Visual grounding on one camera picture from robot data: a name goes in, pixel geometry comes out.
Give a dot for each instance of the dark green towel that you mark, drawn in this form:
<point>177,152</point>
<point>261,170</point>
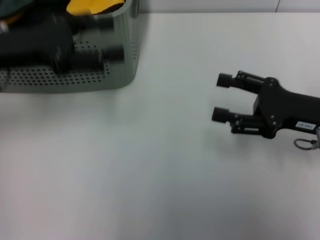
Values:
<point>10,7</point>

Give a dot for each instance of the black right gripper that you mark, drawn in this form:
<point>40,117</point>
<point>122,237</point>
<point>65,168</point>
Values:
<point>280,107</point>

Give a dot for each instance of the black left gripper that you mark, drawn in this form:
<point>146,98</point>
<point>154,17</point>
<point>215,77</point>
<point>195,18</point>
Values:
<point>37,47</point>

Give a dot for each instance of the grey perforated plastic storage box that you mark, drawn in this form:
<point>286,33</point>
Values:
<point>75,82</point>

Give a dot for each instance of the yellow towel with black trim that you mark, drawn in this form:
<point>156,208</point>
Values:
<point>95,6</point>

